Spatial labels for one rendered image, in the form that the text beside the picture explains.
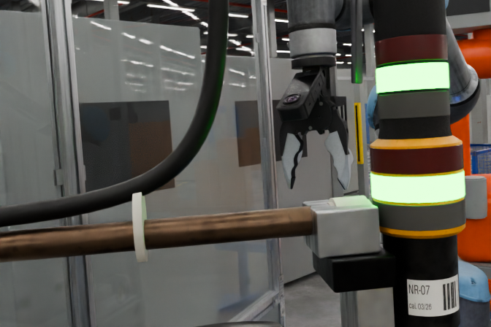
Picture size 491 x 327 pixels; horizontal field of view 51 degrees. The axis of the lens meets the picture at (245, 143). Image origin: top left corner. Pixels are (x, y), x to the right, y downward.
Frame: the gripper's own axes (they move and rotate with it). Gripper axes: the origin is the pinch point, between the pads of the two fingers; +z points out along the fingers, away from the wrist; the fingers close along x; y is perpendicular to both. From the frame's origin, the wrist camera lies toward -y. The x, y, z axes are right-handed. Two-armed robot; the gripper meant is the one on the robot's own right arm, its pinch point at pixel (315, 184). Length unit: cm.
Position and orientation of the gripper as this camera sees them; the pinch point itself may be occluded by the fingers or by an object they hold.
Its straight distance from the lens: 82.9
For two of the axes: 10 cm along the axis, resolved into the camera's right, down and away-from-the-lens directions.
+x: -8.8, 0.3, 4.8
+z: 0.6, 10.0, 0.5
